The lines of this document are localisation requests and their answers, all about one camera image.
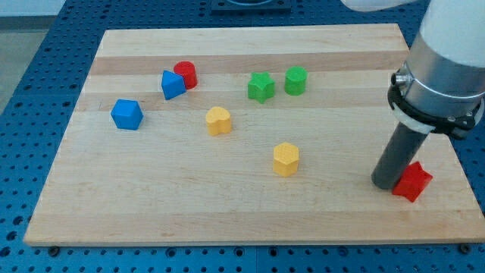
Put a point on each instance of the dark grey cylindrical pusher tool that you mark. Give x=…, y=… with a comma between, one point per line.
x=399, y=151

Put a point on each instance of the yellow hexagon block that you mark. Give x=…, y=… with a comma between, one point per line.
x=285, y=159

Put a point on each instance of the red star block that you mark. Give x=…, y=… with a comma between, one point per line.
x=413, y=182

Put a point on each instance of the red cylinder block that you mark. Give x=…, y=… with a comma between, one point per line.
x=187, y=70

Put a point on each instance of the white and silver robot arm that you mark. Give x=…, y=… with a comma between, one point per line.
x=440, y=86

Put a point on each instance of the yellow heart block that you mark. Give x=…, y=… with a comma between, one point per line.
x=218, y=120

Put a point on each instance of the light wooden board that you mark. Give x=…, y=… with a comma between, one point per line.
x=170, y=183

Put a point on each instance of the blue cube block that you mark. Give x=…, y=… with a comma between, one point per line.
x=127, y=114

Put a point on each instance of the green cylinder block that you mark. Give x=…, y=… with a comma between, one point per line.
x=295, y=80

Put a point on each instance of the blue triangular prism block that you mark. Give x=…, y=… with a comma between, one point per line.
x=172, y=85

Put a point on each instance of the green star block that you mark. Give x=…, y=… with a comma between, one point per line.
x=261, y=87

